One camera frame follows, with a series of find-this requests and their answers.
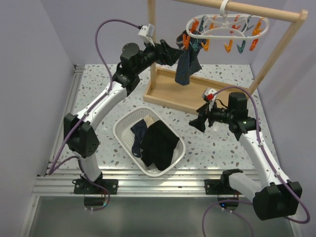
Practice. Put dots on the white round clip hanger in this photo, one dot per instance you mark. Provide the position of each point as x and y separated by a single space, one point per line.
225 26

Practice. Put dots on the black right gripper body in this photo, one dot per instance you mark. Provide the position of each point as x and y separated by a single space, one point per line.
218 115

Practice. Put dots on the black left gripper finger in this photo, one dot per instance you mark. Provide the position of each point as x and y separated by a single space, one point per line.
172 55
164 46

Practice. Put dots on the white perforated plastic basket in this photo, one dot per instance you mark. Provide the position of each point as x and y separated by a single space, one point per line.
125 137

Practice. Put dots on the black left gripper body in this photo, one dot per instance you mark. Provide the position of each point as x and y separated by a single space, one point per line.
151 55

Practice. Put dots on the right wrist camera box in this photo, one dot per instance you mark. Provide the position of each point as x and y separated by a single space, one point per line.
209 97

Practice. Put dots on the navy underwear with beige band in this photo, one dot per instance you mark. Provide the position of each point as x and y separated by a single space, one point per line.
139 130

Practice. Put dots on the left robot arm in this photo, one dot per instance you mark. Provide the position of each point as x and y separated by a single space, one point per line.
80 129

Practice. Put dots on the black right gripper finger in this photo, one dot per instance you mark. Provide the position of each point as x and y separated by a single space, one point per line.
204 109
199 122

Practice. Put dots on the wooden clothes rack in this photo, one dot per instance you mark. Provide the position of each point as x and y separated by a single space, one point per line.
163 91

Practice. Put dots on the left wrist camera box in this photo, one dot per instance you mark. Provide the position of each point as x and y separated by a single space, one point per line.
146 34

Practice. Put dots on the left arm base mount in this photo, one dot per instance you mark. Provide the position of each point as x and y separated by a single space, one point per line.
96 195

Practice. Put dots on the navy striped underwear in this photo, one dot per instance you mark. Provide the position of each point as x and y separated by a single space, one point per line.
188 63

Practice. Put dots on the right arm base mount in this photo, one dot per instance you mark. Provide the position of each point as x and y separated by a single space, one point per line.
214 187

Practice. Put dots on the aluminium frame rails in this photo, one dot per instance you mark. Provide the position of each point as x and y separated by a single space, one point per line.
169 205

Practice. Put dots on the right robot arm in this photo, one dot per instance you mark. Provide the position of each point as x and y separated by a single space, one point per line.
275 195

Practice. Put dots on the black underwear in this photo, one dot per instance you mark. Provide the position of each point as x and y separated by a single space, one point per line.
158 146

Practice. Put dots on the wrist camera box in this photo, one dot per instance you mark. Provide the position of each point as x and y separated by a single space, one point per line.
209 97
146 34

